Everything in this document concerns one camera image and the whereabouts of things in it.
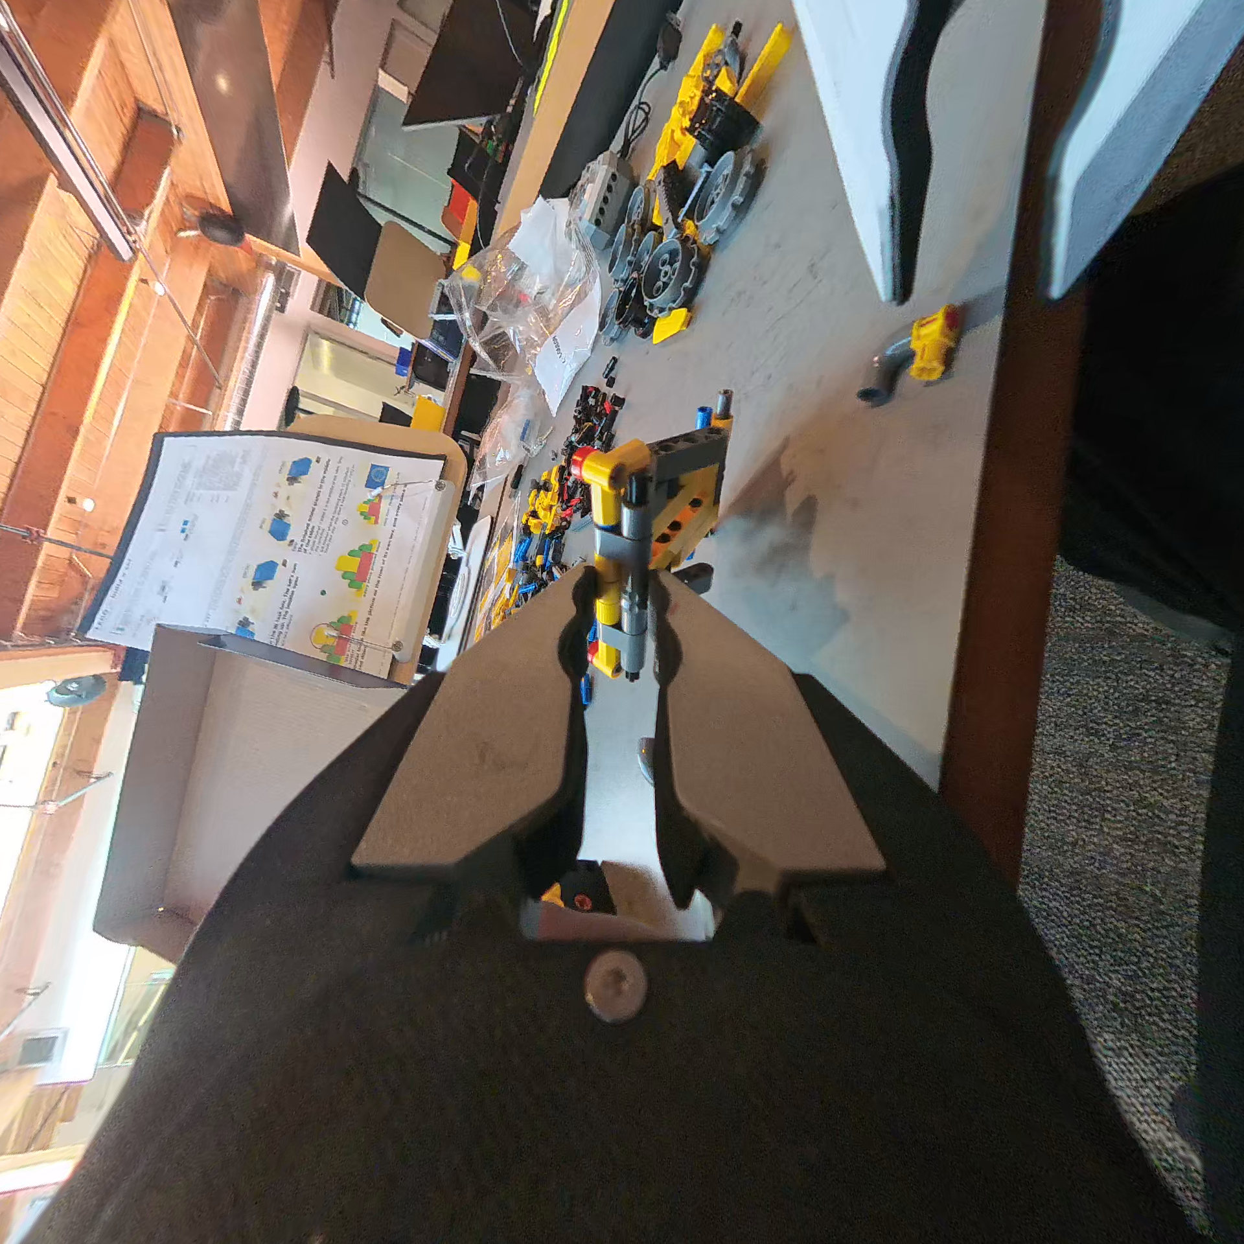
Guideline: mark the hanging light rail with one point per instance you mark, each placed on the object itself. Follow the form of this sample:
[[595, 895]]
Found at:
[[68, 145]]

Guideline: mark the pile of small building pieces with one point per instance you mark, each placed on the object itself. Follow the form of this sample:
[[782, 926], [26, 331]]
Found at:
[[553, 505]]

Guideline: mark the white paper slip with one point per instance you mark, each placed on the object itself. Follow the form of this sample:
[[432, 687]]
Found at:
[[568, 350]]

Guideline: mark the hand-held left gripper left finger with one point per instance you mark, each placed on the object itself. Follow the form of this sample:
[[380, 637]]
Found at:
[[466, 759]]

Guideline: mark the black panel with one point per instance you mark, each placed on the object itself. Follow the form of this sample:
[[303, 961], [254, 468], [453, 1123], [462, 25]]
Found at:
[[339, 224]]

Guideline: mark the grey desk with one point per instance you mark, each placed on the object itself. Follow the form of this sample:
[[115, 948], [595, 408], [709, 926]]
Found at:
[[854, 535]]

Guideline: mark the yellow panel vehicle assembly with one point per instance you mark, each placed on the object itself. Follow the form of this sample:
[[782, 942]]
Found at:
[[630, 544]]

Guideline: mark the wheeled yellow black chassis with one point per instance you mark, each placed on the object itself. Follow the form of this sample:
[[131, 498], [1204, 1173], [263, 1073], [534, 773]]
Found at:
[[699, 175]]

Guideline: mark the grey motor block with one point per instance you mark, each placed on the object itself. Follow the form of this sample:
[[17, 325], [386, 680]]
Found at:
[[602, 190]]

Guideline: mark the cardboard kit box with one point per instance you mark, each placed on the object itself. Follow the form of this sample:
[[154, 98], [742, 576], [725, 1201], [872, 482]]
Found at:
[[242, 759]]

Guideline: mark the small clear plastic bag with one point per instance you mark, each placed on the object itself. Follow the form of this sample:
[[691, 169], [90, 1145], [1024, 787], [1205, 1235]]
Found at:
[[509, 437]]

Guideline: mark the yellow wedge panel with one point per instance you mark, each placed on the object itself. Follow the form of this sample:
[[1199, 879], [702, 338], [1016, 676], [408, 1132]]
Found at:
[[672, 329]]

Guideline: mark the black ceiling dome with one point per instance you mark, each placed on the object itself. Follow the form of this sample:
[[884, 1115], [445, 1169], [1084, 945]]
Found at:
[[220, 227]]

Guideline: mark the brown chair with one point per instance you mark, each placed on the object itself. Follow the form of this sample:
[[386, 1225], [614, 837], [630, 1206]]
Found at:
[[407, 282]]

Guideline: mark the coloured storage bins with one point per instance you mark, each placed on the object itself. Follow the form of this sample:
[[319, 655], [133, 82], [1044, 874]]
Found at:
[[463, 224]]

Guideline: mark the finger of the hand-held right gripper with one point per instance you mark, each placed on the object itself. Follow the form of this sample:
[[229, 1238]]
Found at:
[[845, 97], [1146, 97]]

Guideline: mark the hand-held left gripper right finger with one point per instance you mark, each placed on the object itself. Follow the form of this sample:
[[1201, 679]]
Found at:
[[767, 767]]

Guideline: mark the grey elbow with yellow connector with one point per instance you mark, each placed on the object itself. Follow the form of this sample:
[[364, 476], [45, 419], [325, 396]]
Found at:
[[922, 345]]

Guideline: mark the long wooden-edged desk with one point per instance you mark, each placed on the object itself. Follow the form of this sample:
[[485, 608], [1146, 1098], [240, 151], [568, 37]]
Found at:
[[553, 117]]

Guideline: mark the dark ceiling panel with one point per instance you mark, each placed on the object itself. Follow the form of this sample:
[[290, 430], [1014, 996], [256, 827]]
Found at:
[[232, 117]]

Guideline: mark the printed building-blocks poster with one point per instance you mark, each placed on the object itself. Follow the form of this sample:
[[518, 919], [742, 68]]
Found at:
[[272, 544]]

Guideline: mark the metal ventilation duct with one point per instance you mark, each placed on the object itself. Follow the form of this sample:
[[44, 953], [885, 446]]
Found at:
[[251, 350]]

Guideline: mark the white flat device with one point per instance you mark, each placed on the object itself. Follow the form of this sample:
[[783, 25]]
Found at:
[[466, 584]]

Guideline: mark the black monitor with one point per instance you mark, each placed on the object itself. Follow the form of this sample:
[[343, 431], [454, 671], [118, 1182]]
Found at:
[[466, 58]]

